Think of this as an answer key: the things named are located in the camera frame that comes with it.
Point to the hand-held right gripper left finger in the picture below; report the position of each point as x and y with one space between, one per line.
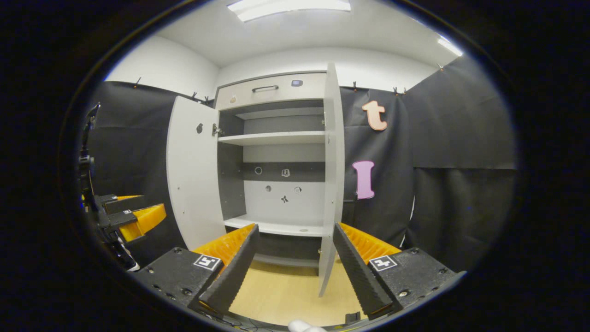
235 272

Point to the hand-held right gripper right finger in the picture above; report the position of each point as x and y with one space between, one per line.
359 276

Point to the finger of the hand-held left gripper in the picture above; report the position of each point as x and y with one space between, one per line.
147 219
124 205

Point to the grey cabinet door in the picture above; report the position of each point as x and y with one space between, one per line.
333 161
193 175

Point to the grey double-door shoe cabinet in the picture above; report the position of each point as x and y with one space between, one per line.
276 154

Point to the grey cabinet shelf board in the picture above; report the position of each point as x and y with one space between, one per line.
276 138
276 226

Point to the grey cabinet drawer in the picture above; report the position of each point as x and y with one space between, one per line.
276 94

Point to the black backdrop cloth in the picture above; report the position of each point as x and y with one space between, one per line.
461 138

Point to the ceiling light panel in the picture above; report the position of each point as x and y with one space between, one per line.
449 46
290 8

